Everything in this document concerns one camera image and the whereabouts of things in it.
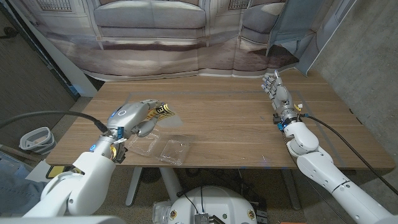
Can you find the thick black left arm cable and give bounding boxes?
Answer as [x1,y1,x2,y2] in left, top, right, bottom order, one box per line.
[0,110,109,133]

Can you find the clear plastic package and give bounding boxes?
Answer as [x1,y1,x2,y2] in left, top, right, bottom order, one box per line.
[151,200,172,224]

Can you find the grey collapsible bucket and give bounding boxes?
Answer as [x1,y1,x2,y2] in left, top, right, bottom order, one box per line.
[18,126,57,156]

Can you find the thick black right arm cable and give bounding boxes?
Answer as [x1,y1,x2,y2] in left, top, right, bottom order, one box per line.
[301,113,398,197]

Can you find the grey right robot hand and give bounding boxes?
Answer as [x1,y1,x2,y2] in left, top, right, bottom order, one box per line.
[261,70,300,128]

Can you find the blue plastic storage bin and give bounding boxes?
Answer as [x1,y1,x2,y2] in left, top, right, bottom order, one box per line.
[0,151,34,177]

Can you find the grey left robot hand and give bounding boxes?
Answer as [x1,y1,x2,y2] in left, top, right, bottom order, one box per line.
[105,99,165,139]

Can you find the black round fan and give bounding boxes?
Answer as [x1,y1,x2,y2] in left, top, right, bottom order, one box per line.
[140,167,162,185]

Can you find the yellow new driver bumper sticker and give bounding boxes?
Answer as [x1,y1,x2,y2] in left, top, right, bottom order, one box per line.
[146,104,175,121]

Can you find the white robot torso dome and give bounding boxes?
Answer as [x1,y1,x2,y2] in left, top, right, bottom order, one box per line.
[167,185,258,224]

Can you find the white slanted post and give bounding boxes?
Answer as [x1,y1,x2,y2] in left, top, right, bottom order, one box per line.
[9,0,99,98]

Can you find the yellow black floor object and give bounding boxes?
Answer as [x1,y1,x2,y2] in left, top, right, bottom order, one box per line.
[45,166,78,180]

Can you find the clear plastic clamshell container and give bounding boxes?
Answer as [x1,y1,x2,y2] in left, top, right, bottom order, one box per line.
[127,127,192,166]

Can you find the person's leg in jeans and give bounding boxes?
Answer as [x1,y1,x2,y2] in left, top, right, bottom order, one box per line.
[0,174,47,215]

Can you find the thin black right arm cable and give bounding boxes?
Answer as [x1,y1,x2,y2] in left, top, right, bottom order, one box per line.
[279,129,351,224]

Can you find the black floor cable bundle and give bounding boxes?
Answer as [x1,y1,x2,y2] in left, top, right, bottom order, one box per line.
[236,169,268,224]

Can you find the white table leg frame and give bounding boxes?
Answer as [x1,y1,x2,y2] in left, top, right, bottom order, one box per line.
[125,167,184,207]

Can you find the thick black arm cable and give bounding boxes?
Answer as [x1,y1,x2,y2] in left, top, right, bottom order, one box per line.
[0,110,109,133]
[301,113,398,197]

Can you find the printed sofa backdrop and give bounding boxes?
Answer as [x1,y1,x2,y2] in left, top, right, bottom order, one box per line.
[7,0,358,82]

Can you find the grey table leg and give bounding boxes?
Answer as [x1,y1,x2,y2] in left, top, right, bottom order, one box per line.
[281,169,302,211]

